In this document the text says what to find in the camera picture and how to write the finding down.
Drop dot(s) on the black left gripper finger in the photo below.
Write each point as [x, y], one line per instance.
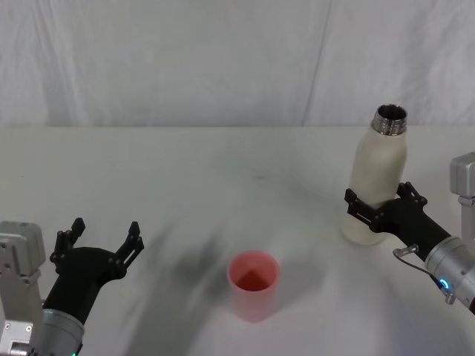
[63, 244]
[130, 246]

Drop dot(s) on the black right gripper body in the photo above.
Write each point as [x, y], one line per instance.
[412, 222]

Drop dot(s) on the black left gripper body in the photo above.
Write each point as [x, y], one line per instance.
[81, 270]

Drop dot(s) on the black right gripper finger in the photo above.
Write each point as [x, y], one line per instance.
[361, 213]
[410, 193]

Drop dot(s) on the cream vacuum bottle steel neck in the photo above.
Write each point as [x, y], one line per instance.
[378, 163]

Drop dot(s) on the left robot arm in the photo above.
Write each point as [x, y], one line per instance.
[22, 296]

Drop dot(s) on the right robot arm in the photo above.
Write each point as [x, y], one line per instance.
[454, 259]

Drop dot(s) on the white table cloth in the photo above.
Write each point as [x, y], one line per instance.
[185, 178]

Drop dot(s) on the pink cup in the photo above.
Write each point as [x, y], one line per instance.
[252, 293]

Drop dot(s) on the white wrinkled curtain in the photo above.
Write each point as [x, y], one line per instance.
[222, 63]

